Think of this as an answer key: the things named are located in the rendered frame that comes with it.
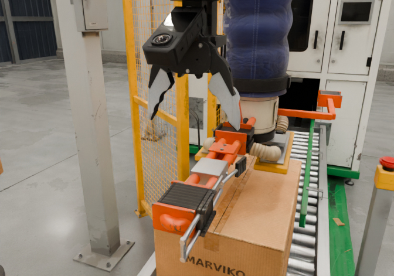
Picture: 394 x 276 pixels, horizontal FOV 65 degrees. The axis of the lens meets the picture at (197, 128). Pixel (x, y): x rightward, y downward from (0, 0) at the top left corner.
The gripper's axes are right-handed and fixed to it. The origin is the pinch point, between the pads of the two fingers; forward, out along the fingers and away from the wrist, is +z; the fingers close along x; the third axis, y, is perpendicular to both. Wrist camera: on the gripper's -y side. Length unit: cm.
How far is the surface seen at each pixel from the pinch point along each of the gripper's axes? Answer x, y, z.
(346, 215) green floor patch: -55, 202, 137
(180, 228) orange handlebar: -1.0, -6.8, 14.0
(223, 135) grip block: 3.0, 29.6, 12.3
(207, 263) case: 6, 28, 54
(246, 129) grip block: -1.6, 36.4, 12.4
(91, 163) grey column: 102, 91, 66
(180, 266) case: 15, 28, 58
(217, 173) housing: -1.7, 9.7, 12.5
